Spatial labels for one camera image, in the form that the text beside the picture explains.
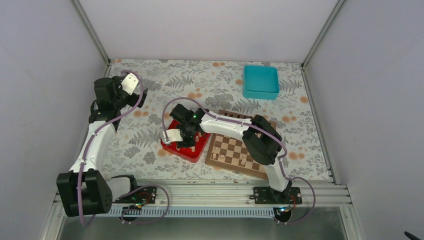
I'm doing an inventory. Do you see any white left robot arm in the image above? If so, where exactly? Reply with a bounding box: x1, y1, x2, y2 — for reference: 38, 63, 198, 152
56, 71, 147, 217

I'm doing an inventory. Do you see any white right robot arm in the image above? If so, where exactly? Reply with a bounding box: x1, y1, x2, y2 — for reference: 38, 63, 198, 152
161, 104, 303, 205

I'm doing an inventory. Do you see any red square plastic tray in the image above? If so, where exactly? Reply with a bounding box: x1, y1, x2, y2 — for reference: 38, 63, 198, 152
160, 120, 211, 163

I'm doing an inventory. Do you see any wooden chessboard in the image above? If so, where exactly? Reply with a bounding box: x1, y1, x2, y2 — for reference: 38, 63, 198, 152
204, 109, 277, 181

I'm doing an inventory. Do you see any floral patterned table mat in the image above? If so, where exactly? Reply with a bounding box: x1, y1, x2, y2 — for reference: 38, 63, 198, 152
103, 59, 330, 181

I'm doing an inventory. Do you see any teal square plastic bin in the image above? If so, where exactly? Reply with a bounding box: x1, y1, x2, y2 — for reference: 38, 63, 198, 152
242, 65, 280, 100

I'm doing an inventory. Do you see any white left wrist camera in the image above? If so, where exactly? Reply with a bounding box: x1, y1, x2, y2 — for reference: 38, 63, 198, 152
121, 73, 139, 95

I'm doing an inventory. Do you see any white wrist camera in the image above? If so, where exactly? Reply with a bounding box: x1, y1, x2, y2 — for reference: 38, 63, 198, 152
160, 128, 183, 145
121, 73, 139, 95

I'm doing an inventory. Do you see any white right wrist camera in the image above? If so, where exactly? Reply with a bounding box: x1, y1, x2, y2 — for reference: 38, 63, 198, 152
160, 128, 183, 145

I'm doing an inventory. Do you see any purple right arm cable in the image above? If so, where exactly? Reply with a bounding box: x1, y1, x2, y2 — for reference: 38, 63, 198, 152
161, 96, 317, 226

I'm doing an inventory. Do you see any aluminium corner frame post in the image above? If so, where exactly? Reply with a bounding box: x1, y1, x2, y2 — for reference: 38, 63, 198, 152
71, 0, 111, 66

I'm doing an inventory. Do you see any right aluminium frame post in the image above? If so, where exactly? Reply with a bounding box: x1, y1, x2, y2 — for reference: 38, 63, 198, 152
301, 0, 346, 70

